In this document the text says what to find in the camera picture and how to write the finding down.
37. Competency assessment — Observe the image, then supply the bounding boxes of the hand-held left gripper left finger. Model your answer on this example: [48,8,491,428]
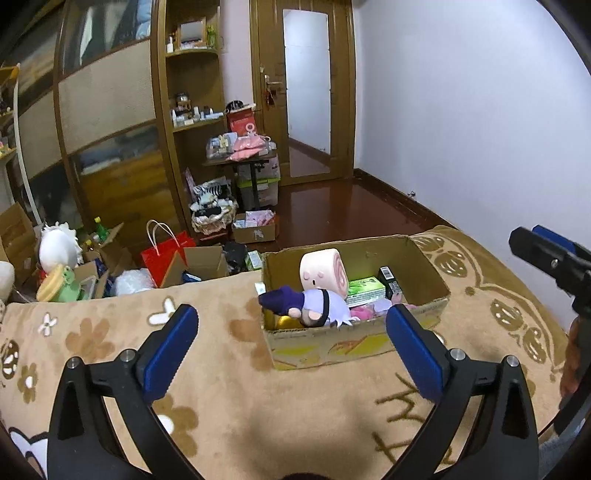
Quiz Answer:
[46,304,204,480]

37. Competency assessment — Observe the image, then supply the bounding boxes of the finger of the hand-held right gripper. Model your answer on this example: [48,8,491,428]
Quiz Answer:
[509,224,591,296]

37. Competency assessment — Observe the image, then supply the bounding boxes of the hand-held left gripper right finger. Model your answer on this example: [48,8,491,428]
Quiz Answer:
[385,304,541,480]

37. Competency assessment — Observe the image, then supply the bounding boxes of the small black box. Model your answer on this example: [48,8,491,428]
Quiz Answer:
[378,266,403,303]

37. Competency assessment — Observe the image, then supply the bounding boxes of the green tissue packet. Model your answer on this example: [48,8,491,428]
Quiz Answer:
[346,276,387,308]

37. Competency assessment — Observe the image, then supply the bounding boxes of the purple-haired plush doll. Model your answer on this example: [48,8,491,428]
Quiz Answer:
[257,285,354,329]

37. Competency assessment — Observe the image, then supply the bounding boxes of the pink roll plush toy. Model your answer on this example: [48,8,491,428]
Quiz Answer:
[299,248,349,296]

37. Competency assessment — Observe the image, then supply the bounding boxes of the person's right hand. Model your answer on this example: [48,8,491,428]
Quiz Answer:
[560,318,583,403]

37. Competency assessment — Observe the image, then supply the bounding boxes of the light blue fuzzy cloth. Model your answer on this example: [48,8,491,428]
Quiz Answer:
[538,434,578,480]

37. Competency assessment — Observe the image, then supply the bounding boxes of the white plastic bag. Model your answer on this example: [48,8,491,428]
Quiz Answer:
[113,268,155,296]

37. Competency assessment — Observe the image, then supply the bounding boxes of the red paper bag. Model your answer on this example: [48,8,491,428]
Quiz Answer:
[141,220,197,288]

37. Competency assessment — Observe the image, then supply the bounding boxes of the brown folded cardboard box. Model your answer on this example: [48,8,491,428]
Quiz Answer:
[161,246,230,287]

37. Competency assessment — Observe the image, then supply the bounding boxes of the cardboard box with bottles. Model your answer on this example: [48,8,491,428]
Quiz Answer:
[74,223,137,296]

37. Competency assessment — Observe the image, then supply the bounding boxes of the black bag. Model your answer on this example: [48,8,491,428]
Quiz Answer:
[223,241,250,273]

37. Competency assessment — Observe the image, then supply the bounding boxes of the green frog sandwich plush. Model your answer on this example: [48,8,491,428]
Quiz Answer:
[36,265,83,303]

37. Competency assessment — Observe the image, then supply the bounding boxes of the wicker basket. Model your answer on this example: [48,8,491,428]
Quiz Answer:
[191,203,238,234]

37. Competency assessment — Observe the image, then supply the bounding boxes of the white-haired plush doll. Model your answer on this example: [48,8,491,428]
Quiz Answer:
[38,222,84,271]

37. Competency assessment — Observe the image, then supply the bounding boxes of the black white striped plush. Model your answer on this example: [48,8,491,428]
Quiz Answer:
[191,180,232,208]

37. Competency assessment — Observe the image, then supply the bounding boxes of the white cat plush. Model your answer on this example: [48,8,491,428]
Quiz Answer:
[0,261,16,301]

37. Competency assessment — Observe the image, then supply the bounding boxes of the small wooden side table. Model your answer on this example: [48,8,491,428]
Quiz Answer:
[203,150,278,210]

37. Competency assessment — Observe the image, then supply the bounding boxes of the clear storage bin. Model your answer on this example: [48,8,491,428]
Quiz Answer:
[235,178,281,208]

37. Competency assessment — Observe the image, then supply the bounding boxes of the tall brown cardboard box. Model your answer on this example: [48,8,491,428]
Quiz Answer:
[0,202,40,284]

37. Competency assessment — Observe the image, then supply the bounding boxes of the clear desktop organizer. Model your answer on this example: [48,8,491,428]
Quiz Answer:
[205,133,238,160]

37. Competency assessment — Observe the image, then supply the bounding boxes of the pink clothes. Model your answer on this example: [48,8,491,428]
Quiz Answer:
[226,134,271,161]

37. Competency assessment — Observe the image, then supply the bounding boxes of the red gift box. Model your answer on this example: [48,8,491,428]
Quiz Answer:
[227,107,256,137]

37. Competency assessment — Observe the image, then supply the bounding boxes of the white pole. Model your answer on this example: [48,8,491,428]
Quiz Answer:
[13,65,44,227]

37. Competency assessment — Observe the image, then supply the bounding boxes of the wooden door with mirror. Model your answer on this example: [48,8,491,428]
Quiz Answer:
[249,0,356,185]

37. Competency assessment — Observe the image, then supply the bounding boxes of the wooden wardrobe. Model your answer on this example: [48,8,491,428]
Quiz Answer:
[0,0,195,241]

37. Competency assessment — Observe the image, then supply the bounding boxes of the wooden corner shelf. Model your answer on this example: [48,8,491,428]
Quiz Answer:
[152,0,232,232]

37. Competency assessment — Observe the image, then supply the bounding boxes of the wooden shelf with figurines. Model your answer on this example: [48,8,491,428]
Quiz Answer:
[0,65,21,158]

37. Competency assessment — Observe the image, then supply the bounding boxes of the picture frame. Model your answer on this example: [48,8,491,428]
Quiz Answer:
[178,17,207,44]

